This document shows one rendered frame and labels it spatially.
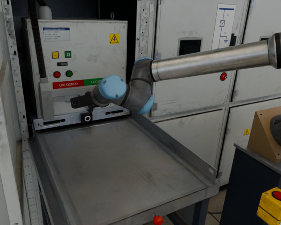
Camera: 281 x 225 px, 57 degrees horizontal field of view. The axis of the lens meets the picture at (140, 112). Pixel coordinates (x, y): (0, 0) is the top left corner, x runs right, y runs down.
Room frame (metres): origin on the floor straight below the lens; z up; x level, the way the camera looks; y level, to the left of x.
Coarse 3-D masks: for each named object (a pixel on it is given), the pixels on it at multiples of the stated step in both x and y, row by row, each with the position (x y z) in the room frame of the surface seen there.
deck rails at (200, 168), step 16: (144, 128) 1.28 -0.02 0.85; (160, 128) 1.16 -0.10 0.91; (160, 144) 1.11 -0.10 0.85; (176, 144) 1.04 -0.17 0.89; (48, 160) 0.93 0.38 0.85; (176, 160) 0.98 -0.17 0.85; (192, 160) 0.94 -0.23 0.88; (48, 176) 0.82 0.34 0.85; (208, 176) 0.85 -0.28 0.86; (64, 192) 0.73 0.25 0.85; (64, 208) 0.59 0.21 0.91; (64, 224) 0.59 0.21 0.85
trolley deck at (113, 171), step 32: (96, 128) 1.26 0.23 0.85; (128, 128) 1.28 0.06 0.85; (32, 160) 1.01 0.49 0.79; (64, 160) 0.94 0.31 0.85; (96, 160) 0.95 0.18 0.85; (128, 160) 0.96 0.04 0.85; (160, 160) 0.97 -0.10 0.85; (96, 192) 0.74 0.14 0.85; (128, 192) 0.75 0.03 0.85; (160, 192) 0.76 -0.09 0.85; (192, 192) 0.77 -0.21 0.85; (96, 224) 0.60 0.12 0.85; (128, 224) 0.64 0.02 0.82
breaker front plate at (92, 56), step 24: (48, 24) 1.23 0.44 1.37; (72, 24) 1.28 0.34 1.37; (96, 24) 1.34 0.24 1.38; (120, 24) 1.41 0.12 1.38; (48, 48) 1.22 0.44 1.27; (72, 48) 1.28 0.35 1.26; (96, 48) 1.34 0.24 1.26; (120, 48) 1.41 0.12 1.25; (48, 72) 1.22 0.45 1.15; (96, 72) 1.34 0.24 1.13; (120, 72) 1.41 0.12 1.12; (72, 96) 1.27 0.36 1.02
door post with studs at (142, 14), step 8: (144, 0) 1.43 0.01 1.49; (144, 8) 1.43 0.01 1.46; (136, 16) 1.41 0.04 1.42; (144, 16) 1.43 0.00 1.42; (136, 24) 1.41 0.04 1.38; (144, 24) 1.43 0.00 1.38; (136, 32) 1.41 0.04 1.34; (144, 32) 1.43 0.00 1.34; (136, 40) 1.42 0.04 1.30; (144, 40) 1.43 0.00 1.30; (136, 48) 1.42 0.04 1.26; (144, 48) 1.43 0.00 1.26; (136, 56) 1.42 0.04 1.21; (144, 56) 1.44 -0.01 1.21
